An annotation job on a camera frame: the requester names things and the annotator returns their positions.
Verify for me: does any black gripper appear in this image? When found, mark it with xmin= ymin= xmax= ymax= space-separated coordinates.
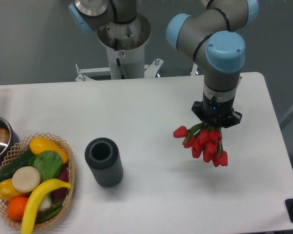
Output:
xmin=191 ymin=91 xmax=242 ymax=128

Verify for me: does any red tulip bouquet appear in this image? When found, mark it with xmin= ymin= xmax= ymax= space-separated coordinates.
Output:
xmin=173 ymin=122 xmax=228 ymax=167

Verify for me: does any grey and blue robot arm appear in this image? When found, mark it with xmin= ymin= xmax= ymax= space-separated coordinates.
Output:
xmin=68 ymin=0 xmax=259 ymax=128

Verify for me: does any dark grey ribbed vase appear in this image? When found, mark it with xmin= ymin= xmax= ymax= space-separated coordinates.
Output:
xmin=84 ymin=137 xmax=124 ymax=188

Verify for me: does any green leafy vegetable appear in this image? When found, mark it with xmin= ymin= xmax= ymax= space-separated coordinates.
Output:
xmin=27 ymin=151 xmax=63 ymax=183

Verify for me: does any purple red onion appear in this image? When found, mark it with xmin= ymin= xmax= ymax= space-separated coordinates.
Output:
xmin=51 ymin=165 xmax=70 ymax=199

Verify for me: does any long yellow squash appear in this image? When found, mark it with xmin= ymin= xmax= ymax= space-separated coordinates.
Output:
xmin=21 ymin=178 xmax=73 ymax=234

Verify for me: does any woven wicker basket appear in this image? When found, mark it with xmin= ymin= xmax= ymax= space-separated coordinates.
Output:
xmin=0 ymin=132 xmax=76 ymax=231

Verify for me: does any cream round radish slice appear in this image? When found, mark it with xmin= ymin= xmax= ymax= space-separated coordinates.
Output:
xmin=12 ymin=166 xmax=41 ymax=193

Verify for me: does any dark green cucumber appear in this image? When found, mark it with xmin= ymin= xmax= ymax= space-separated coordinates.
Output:
xmin=0 ymin=149 xmax=34 ymax=183

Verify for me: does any orange fruit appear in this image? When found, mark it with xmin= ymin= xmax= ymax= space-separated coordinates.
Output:
xmin=7 ymin=196 xmax=28 ymax=221

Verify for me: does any yellow bell pepper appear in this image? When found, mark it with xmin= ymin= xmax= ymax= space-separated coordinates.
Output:
xmin=0 ymin=178 xmax=24 ymax=201

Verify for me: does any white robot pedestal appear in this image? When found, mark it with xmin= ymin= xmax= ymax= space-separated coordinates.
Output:
xmin=75 ymin=13 xmax=164 ymax=81

